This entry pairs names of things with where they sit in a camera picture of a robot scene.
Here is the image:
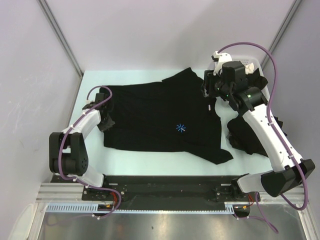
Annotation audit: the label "black t shirt blue logo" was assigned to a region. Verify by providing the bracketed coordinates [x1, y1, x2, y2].
[100, 68, 232, 165]

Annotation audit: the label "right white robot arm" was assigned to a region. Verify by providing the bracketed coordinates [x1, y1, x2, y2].
[203, 61, 315, 201]

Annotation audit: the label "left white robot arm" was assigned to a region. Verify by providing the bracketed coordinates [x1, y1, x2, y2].
[49, 92, 115, 200]

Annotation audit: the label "black shirts in basket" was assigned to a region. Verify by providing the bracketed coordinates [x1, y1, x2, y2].
[246, 70, 268, 90]

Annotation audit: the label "folded black shirt stack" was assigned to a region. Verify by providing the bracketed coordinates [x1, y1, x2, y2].
[226, 113, 288, 158]

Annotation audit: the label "white cloth in basket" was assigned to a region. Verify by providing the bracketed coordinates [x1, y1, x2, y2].
[245, 62, 259, 75]

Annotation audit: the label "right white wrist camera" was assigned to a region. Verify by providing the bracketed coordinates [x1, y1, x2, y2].
[211, 51, 233, 75]

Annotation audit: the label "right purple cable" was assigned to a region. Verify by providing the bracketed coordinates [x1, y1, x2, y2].
[216, 41, 311, 235]

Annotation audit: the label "slotted cable duct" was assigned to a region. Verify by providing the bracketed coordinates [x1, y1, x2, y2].
[46, 201, 251, 215]

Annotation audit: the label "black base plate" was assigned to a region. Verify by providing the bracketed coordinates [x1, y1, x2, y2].
[51, 175, 292, 217]

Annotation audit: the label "right aluminium frame post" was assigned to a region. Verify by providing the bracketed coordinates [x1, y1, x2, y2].
[268, 0, 304, 55]

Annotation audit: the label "aluminium frame post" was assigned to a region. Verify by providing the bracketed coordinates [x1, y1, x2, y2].
[268, 0, 304, 55]
[37, 0, 84, 79]

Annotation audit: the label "left aluminium frame post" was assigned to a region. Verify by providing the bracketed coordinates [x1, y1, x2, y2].
[37, 0, 84, 79]

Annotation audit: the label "aluminium rail right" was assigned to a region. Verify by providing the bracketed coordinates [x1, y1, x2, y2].
[251, 71, 311, 240]

